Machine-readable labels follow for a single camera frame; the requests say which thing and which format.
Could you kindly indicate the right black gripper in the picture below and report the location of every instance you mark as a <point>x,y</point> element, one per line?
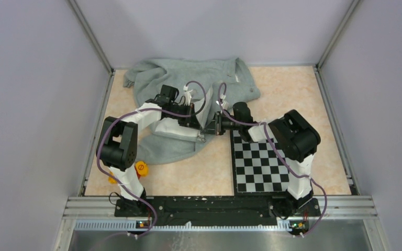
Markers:
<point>215,127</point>

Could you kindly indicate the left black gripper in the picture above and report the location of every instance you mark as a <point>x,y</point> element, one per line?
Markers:
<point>191,121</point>

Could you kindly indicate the grey zip-up jacket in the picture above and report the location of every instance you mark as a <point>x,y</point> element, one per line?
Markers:
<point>169,142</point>

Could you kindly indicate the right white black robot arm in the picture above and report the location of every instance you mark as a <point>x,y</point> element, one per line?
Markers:
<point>292,138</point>

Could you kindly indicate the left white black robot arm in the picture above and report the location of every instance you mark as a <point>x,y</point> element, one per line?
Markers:
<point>118,142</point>

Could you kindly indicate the black white checkerboard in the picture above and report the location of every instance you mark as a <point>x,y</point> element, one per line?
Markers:
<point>256,169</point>

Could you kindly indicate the red yellow toy button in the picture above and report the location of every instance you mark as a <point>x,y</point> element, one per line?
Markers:
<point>142,169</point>

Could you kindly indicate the yellow toy block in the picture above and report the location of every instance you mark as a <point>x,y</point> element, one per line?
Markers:
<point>111,180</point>

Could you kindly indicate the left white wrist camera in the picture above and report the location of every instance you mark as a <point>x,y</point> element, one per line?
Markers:
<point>188,95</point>

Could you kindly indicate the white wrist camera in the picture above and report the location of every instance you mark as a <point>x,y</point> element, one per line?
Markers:
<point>221,102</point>
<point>188,95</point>

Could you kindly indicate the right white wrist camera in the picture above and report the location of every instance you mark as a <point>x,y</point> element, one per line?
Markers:
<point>221,102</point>

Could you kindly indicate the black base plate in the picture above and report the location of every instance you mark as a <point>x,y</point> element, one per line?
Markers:
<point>264,210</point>

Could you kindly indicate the aluminium frame rail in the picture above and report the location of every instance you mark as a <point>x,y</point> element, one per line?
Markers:
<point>97,213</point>

